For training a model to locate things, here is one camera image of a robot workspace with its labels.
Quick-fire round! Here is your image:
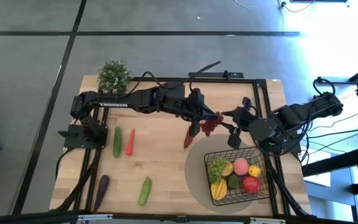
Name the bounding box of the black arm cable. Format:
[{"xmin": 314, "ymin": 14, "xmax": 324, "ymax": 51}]
[
  {"xmin": 126, "ymin": 60, "xmax": 222, "ymax": 97},
  {"xmin": 313, "ymin": 77, "xmax": 336, "ymax": 96}
]

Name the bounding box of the round grey mat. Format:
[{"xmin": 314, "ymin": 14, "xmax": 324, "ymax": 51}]
[{"xmin": 184, "ymin": 134, "xmax": 273, "ymax": 215}]

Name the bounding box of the silver bracket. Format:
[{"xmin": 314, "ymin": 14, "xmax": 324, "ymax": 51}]
[
  {"xmin": 78, "ymin": 213, "xmax": 113, "ymax": 222},
  {"xmin": 249, "ymin": 217, "xmax": 285, "ymax": 224}
]

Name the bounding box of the black bar with knob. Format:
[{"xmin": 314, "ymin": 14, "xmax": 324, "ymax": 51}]
[{"xmin": 188, "ymin": 71, "xmax": 245, "ymax": 79}]

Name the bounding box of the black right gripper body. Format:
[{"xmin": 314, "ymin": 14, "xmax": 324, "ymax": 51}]
[{"xmin": 234, "ymin": 96, "xmax": 257, "ymax": 127}]

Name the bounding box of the yellow lemon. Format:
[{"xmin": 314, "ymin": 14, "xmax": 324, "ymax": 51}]
[{"xmin": 248, "ymin": 164, "xmax": 262, "ymax": 178}]

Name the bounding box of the black wire basket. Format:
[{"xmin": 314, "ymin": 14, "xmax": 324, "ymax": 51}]
[{"xmin": 203, "ymin": 146, "xmax": 272, "ymax": 207}]

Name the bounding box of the red apple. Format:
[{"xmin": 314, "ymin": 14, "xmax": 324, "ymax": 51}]
[{"xmin": 241, "ymin": 175, "xmax": 262, "ymax": 195}]

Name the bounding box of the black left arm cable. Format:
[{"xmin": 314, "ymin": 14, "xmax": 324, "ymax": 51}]
[{"xmin": 126, "ymin": 60, "xmax": 222, "ymax": 97}]

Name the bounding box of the green potted plant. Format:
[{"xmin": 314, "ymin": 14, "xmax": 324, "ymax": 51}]
[{"xmin": 97, "ymin": 59, "xmax": 133, "ymax": 94}]

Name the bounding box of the light green bumpy cucumber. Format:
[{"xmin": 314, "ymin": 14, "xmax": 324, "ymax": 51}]
[{"xmin": 137, "ymin": 176, "xmax": 152, "ymax": 207}]

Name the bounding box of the orange carrot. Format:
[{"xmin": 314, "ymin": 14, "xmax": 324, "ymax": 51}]
[{"xmin": 126, "ymin": 128, "xmax": 136, "ymax": 157}]

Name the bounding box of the black floor stand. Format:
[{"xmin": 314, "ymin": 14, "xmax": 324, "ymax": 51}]
[{"xmin": 317, "ymin": 58, "xmax": 358, "ymax": 85}]

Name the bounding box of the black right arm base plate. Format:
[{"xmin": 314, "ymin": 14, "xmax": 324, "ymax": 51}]
[{"xmin": 256, "ymin": 128, "xmax": 301, "ymax": 154}]

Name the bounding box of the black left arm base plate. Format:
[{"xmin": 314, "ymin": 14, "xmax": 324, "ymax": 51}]
[{"xmin": 57, "ymin": 124, "xmax": 109, "ymax": 149}]

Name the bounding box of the black crossbar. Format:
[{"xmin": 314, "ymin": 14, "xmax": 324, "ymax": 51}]
[{"xmin": 0, "ymin": 210, "xmax": 358, "ymax": 224}]

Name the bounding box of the red pepper with green stem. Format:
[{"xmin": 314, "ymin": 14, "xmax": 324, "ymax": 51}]
[{"xmin": 183, "ymin": 129, "xmax": 195, "ymax": 149}]

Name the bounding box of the green avocado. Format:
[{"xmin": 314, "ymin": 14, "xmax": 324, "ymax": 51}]
[{"xmin": 227, "ymin": 174, "xmax": 241, "ymax": 190}]

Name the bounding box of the pink peach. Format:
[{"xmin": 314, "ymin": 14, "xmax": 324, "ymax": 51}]
[{"xmin": 233, "ymin": 157, "xmax": 250, "ymax": 176}]

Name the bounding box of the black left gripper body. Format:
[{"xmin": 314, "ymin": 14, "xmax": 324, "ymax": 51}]
[{"xmin": 181, "ymin": 90, "xmax": 213, "ymax": 122}]

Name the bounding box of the green grape bunch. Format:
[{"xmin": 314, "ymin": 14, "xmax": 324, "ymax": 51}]
[{"xmin": 208, "ymin": 157, "xmax": 228, "ymax": 184}]

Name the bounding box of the purple eggplant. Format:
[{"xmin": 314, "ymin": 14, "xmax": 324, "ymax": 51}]
[{"xmin": 93, "ymin": 174, "xmax": 110, "ymax": 212}]

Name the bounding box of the yellow starfruit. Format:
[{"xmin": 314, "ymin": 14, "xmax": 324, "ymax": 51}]
[{"xmin": 210, "ymin": 179, "xmax": 228, "ymax": 201}]

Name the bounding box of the white floor cable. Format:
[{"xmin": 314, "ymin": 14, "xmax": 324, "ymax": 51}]
[{"xmin": 232, "ymin": 0, "xmax": 252, "ymax": 9}]

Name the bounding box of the yellow pear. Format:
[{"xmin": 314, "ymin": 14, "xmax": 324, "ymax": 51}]
[{"xmin": 221, "ymin": 161, "xmax": 234, "ymax": 177}]

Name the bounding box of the black diagonal beam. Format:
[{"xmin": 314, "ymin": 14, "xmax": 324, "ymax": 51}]
[{"xmin": 301, "ymin": 146, "xmax": 358, "ymax": 178}]

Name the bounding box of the dark green cucumber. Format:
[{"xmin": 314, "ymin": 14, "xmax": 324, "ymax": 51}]
[{"xmin": 112, "ymin": 126, "xmax": 122, "ymax": 158}]

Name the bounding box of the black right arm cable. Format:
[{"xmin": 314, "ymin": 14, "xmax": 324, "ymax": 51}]
[{"xmin": 313, "ymin": 77, "xmax": 336, "ymax": 96}]

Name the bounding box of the red grape bunch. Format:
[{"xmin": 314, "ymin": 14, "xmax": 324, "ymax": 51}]
[{"xmin": 200, "ymin": 111, "xmax": 224, "ymax": 137}]

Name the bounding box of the black cable bundle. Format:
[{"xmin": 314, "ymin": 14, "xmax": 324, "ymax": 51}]
[
  {"xmin": 264, "ymin": 152, "xmax": 312, "ymax": 217},
  {"xmin": 54, "ymin": 148, "xmax": 102, "ymax": 213}
]

